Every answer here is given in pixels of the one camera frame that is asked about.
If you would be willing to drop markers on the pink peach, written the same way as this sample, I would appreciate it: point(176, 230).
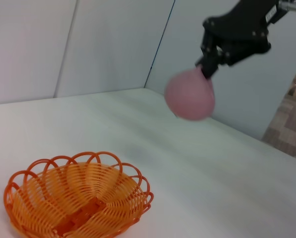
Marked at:
point(189, 96)

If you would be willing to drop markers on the orange woven plastic basket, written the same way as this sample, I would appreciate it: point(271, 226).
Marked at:
point(83, 198)

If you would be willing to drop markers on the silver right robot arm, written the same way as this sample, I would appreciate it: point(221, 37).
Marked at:
point(290, 3)

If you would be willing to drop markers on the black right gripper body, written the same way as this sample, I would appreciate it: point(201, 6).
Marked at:
point(240, 27)

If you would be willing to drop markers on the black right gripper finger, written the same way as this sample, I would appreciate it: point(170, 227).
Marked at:
point(205, 44)
point(216, 60)

